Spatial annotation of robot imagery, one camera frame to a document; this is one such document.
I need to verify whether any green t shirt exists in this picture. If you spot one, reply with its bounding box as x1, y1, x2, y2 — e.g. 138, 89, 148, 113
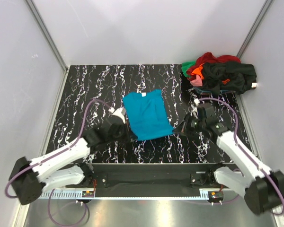
181, 61, 195, 78

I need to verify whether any red t shirt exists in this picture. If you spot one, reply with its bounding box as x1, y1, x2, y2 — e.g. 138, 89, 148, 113
185, 52, 241, 81

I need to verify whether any blue t shirt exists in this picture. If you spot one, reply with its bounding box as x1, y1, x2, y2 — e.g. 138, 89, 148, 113
123, 89, 174, 141

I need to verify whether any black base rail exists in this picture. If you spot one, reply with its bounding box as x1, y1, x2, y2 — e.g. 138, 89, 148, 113
92, 163, 221, 199

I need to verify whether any orange t shirt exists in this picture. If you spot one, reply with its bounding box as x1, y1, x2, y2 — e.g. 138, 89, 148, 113
191, 66, 204, 80

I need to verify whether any pink t shirt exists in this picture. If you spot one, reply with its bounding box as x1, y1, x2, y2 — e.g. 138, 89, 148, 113
190, 75, 203, 87

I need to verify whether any black mesh t shirt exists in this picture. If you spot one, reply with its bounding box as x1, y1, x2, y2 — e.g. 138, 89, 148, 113
201, 61, 257, 95

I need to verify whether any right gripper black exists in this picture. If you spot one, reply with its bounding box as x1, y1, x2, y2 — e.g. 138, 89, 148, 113
173, 113, 206, 138

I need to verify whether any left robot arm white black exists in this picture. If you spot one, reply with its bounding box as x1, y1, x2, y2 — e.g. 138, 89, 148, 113
9, 115, 137, 205

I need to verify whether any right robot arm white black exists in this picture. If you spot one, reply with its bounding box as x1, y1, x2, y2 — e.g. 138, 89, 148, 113
173, 103, 284, 215

